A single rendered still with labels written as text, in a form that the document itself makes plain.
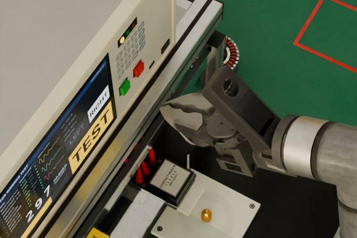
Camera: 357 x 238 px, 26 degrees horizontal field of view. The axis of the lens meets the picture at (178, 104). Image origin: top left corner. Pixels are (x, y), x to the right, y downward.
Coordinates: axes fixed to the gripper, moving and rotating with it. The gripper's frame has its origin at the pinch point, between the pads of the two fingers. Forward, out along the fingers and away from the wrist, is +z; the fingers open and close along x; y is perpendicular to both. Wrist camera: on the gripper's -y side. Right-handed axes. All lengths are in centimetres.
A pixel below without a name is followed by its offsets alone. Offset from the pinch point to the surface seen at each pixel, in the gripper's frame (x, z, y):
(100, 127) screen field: -6.7, 7.3, -0.9
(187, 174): 5.6, 13.0, 28.9
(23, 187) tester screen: -22.3, 3.4, -9.1
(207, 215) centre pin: 3.0, 10.5, 37.3
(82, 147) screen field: -11.0, 6.9, -1.6
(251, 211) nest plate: 8.8, 5.9, 42.1
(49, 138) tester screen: -16.1, 2.4, -11.4
